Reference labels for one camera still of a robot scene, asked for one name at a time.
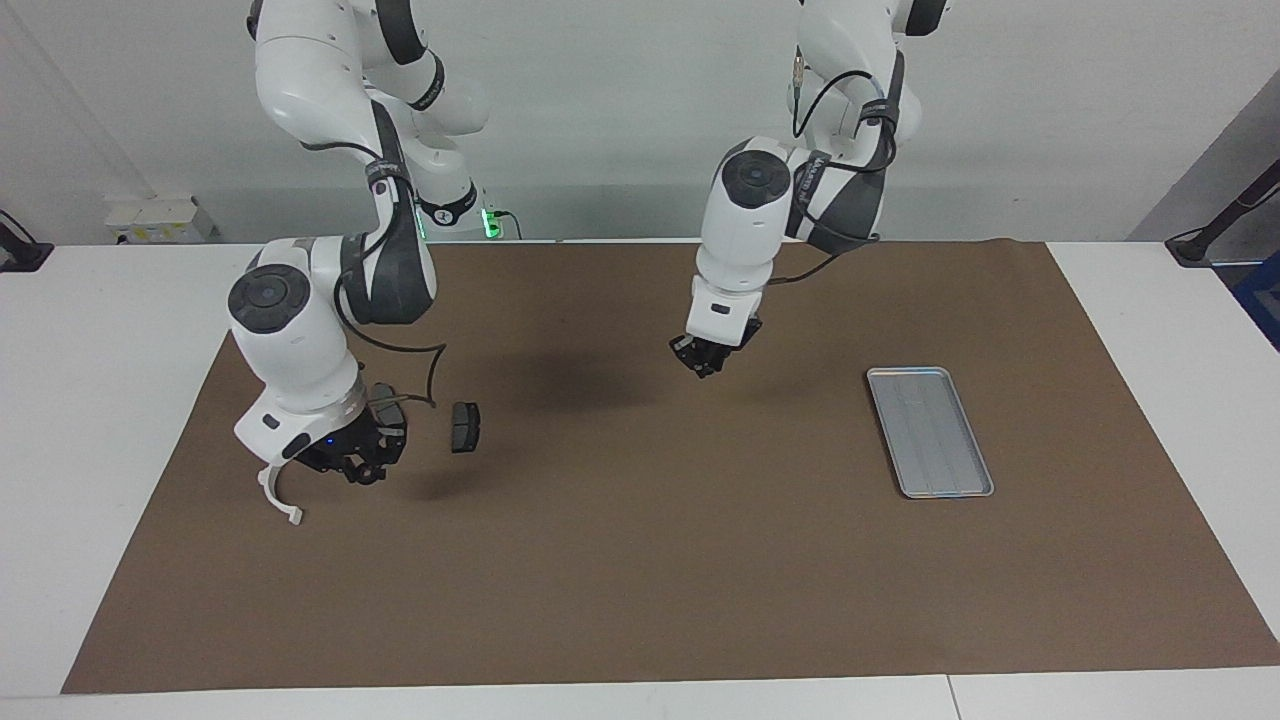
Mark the rectangular grey brake pad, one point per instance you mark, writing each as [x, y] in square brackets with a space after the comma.
[465, 427]

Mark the blue crate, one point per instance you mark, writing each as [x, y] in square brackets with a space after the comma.
[1262, 300]

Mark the black stand foot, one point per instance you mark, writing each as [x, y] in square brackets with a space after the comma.
[20, 252]

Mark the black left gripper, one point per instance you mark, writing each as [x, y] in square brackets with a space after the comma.
[715, 350]

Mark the silver metal tray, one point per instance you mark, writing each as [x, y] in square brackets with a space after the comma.
[950, 465]

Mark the brown table mat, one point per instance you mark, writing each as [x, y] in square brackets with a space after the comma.
[640, 560]

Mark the white curved plastic bracket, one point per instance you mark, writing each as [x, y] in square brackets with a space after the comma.
[272, 498]

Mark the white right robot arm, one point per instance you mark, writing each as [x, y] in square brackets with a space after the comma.
[300, 350]

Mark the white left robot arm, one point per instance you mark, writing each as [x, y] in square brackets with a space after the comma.
[740, 230]

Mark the white box with labels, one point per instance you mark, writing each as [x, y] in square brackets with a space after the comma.
[150, 220]

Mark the curved grey brake pad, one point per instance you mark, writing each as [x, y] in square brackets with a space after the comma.
[386, 392]

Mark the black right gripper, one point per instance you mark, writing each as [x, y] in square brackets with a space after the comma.
[340, 450]

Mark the black slanted stand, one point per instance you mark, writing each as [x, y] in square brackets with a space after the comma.
[1215, 230]

